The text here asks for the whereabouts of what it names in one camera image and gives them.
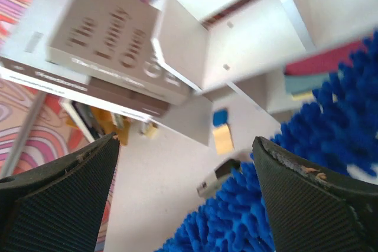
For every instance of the grey Lonely Ones book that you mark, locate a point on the grey Lonely Ones book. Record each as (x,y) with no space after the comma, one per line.
(111,40)

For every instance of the blue microfiber duster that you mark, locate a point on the blue microfiber duster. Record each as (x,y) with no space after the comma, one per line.
(332,132)

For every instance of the black and white leaning book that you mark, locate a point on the black and white leaning book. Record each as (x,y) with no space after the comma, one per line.
(83,118)

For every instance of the yellow wooden book rack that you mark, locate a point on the yellow wooden book rack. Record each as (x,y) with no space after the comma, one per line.
(109,122)

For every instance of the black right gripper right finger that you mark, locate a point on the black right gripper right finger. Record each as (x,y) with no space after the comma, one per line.
(312,208)

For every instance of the small white side shelf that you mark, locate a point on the small white side shelf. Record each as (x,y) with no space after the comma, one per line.
(191,119)

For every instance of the coloured paper sheets stack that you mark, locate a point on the coloured paper sheets stack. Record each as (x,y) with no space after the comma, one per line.
(348,68)

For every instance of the brown Fredonia book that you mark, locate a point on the brown Fredonia book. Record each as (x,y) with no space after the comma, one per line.
(25,52)

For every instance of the grey and black stapler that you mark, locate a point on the grey and black stapler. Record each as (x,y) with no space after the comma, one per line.
(213,182)

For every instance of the blue eraser block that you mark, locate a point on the blue eraser block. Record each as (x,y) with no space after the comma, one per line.
(220,117)

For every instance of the white Mademoiselle book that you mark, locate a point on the white Mademoiselle book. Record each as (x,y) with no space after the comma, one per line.
(72,95)

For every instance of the white bookshelf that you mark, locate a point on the white bookshelf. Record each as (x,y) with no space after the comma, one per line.
(245,44)

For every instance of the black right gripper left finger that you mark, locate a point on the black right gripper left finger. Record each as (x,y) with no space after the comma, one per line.
(59,206)

